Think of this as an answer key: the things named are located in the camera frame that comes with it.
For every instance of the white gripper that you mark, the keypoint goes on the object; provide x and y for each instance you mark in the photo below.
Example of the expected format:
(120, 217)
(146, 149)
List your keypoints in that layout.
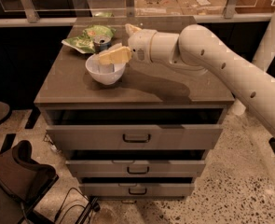
(139, 45)

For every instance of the blue silver redbull can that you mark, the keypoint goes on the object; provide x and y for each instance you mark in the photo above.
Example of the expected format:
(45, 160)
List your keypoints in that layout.
(101, 43)

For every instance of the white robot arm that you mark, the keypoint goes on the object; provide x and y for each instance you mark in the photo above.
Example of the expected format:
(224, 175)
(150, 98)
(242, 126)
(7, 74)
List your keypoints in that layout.
(195, 51)

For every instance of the white ceramic bowl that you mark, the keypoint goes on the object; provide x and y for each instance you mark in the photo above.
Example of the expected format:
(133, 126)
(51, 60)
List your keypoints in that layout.
(104, 74)

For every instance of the green chip bag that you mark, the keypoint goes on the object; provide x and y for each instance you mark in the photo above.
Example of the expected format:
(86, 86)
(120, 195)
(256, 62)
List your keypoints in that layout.
(84, 42)

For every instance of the left cardboard box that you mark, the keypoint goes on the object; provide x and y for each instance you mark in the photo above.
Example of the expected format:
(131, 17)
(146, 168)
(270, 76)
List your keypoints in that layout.
(157, 7)

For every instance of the cardboard box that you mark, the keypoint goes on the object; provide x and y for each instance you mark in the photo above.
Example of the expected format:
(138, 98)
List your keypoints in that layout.
(202, 7)
(157, 7)

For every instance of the right cardboard box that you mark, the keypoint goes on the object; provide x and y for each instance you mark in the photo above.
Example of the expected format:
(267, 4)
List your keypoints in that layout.
(202, 7)

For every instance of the grey drawer cabinet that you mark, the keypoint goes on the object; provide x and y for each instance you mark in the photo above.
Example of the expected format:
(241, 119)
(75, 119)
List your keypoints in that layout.
(146, 94)

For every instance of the top grey drawer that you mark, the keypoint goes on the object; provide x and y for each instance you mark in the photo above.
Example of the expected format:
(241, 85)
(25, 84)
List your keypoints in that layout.
(134, 137)

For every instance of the grey drawer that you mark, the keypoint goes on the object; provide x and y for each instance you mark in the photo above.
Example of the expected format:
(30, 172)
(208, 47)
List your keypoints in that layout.
(135, 168)
(134, 137)
(137, 190)

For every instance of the middle grey drawer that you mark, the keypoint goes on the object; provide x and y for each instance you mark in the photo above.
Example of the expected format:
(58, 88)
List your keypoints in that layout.
(135, 168)

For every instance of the bottom grey drawer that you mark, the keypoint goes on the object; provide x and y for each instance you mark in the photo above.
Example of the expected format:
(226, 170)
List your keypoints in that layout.
(137, 190)

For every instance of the dark brown chair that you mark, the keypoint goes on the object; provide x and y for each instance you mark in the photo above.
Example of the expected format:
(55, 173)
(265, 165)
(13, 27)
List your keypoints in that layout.
(23, 183)

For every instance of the white counter ledge rail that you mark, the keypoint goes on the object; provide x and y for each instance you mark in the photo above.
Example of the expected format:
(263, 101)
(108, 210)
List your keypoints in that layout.
(143, 21)

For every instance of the white pillar post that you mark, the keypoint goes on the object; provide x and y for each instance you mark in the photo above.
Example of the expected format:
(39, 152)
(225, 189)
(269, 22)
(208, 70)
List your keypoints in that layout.
(265, 52)

